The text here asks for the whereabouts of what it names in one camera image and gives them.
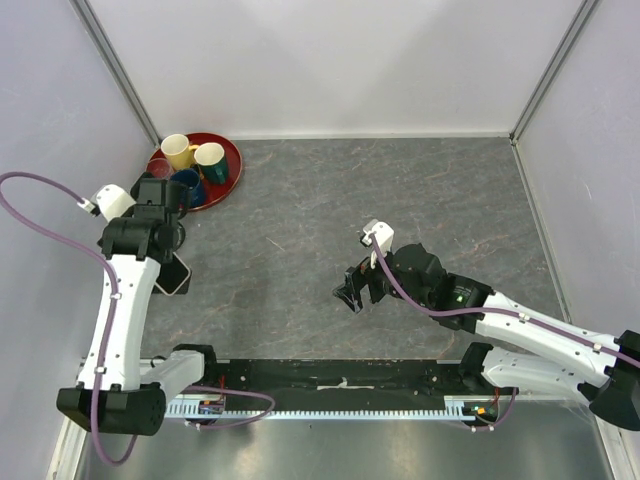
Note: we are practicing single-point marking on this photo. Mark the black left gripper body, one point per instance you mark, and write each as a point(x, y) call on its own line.
point(129, 213)

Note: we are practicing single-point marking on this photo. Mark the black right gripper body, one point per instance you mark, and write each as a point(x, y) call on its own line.
point(379, 282)

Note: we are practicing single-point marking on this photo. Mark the black round-base phone stand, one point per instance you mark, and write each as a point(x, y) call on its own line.
point(175, 235)

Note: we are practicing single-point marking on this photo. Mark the pink-cased smartphone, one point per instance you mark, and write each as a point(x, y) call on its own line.
point(172, 277)

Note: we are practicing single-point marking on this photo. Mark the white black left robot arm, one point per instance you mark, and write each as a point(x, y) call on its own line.
point(139, 243)

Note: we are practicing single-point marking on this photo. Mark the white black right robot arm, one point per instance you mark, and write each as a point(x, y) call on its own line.
point(520, 348)

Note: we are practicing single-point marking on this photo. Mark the clear drinking glass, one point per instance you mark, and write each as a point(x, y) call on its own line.
point(160, 168)

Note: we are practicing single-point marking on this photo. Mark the dark blue mug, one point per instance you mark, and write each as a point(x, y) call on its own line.
point(195, 194)

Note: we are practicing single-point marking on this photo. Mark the yellow mug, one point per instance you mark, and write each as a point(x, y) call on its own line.
point(179, 151)

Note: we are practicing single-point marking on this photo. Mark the green mug white inside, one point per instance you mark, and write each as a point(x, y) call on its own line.
point(212, 162)

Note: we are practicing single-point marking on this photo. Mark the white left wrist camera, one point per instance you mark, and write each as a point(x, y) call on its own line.
point(111, 201)

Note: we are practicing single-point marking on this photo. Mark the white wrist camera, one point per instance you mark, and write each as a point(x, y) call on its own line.
point(111, 201)
point(383, 234)

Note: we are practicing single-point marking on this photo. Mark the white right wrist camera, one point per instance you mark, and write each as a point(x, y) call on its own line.
point(383, 234)

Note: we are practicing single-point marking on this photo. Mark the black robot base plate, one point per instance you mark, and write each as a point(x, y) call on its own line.
point(351, 384)

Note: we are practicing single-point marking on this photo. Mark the light blue cable duct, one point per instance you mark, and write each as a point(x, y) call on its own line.
point(196, 408)

